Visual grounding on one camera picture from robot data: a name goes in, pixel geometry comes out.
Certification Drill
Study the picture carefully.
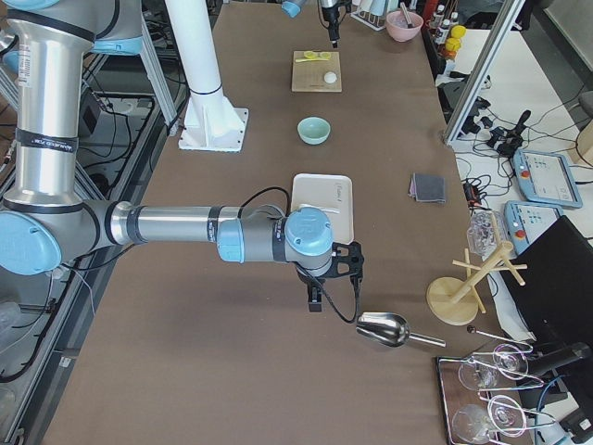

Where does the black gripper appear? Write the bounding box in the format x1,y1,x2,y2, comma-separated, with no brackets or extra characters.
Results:
319,0,348,48
296,241,364,312

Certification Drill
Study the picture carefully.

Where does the white steamed bun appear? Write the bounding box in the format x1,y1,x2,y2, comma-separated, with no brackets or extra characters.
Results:
323,71,337,84

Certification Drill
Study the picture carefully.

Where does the pink bowl with ice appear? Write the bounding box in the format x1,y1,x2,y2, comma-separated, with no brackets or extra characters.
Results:
385,10,424,42

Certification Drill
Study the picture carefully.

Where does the mint green bowl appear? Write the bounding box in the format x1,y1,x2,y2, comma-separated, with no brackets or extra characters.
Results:
296,117,331,146

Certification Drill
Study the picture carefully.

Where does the yellow plastic knife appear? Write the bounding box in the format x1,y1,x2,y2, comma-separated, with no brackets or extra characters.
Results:
295,57,328,63

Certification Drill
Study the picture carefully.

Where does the wooden cutting board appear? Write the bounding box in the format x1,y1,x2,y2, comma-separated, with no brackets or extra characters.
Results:
291,50,342,93

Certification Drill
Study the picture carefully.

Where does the metal scoop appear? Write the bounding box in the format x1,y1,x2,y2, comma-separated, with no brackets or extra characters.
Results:
356,311,447,348

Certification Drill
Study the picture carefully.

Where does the cream rabbit tray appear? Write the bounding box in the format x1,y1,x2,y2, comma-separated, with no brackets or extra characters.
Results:
291,173,355,244

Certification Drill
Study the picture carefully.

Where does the wooden cup tree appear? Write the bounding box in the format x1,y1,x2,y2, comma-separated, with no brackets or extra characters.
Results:
426,240,527,325

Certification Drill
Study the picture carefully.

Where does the grey folded cloth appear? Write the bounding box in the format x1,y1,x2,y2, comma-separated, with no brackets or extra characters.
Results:
409,172,447,204

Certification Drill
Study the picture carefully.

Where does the clear plastic container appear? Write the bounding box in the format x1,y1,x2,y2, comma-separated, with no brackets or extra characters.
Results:
467,210,508,258

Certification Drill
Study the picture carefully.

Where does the wine glass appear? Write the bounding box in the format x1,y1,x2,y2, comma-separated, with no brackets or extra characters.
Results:
451,395,527,444
458,343,528,390

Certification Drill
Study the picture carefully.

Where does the black glass rack tray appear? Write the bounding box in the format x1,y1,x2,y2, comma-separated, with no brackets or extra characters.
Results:
435,357,558,444

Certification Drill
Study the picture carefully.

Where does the teach pendant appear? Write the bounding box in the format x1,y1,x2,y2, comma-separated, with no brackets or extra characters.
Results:
512,148,583,209
504,200,563,255

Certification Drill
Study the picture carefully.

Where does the black monitor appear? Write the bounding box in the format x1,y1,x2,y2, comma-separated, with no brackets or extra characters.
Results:
501,216,592,346

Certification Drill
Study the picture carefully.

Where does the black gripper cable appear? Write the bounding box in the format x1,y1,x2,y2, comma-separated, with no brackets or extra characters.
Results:
240,186,363,324

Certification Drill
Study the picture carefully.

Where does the white wire rack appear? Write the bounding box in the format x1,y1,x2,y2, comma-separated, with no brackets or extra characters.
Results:
350,0,387,32

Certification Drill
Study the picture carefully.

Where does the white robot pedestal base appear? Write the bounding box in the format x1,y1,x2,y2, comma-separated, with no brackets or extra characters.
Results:
166,0,248,153

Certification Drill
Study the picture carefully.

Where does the aluminium frame post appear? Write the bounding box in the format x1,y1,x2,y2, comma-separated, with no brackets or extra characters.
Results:
443,0,524,146

